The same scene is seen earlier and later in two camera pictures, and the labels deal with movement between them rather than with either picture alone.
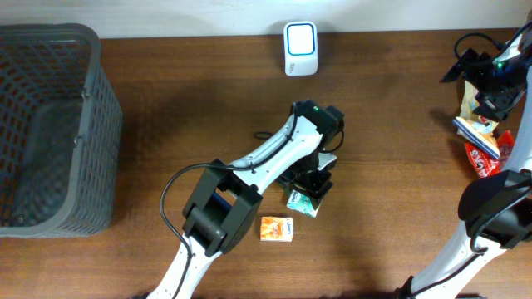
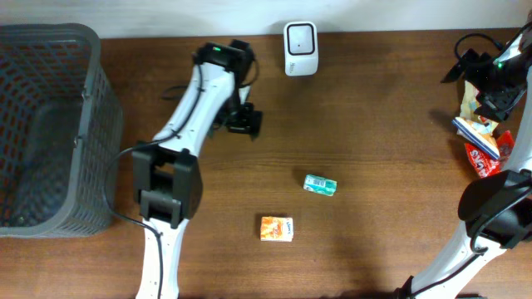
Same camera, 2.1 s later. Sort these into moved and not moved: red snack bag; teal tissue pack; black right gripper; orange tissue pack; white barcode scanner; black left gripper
Moved: teal tissue pack; black left gripper
Not moved: orange tissue pack; red snack bag; black right gripper; white barcode scanner
